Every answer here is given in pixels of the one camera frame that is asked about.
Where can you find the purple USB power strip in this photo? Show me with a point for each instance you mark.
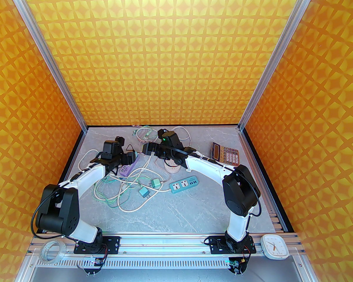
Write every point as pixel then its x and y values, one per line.
pixel 131 169

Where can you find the round pink power socket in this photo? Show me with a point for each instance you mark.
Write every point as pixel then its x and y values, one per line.
pixel 173 169

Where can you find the green USB charger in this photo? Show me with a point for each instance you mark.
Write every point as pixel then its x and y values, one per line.
pixel 156 183

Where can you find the light teal plug adapter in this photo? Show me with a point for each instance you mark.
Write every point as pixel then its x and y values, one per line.
pixel 143 191

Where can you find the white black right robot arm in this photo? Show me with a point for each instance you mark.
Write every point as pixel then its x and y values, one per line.
pixel 241 189

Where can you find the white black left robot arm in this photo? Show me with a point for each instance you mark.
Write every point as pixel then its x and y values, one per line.
pixel 61 207

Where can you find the blue power strip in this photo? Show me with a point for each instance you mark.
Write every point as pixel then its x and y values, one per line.
pixel 184 186

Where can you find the orange desk calculator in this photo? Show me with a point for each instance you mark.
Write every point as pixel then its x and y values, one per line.
pixel 226 156

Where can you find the small controller board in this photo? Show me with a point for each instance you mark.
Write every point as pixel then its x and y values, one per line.
pixel 236 264
pixel 92 264

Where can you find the clear tape roll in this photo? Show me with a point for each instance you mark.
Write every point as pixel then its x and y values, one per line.
pixel 43 253

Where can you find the white square clock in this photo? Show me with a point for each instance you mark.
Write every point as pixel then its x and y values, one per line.
pixel 275 247

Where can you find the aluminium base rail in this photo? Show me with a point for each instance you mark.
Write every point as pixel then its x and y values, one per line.
pixel 164 241

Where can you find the aluminium frame post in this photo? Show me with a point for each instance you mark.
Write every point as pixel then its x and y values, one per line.
pixel 278 48
pixel 47 57

